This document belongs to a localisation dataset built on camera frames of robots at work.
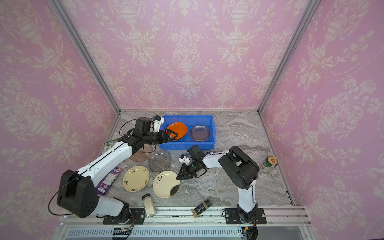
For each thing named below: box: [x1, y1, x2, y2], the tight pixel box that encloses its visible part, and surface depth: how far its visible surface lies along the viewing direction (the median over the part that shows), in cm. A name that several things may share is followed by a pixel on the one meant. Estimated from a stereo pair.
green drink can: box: [263, 156, 278, 174], surface depth 83 cm
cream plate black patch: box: [152, 170, 180, 199], surface depth 86 cm
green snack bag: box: [102, 138, 119, 154], surface depth 102 cm
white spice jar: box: [142, 193, 157, 218], surface depth 77 cm
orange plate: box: [166, 122, 188, 139], surface depth 108 cm
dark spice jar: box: [191, 199, 213, 218], surface depth 76 cm
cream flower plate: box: [122, 165, 150, 193], surface depth 87 cm
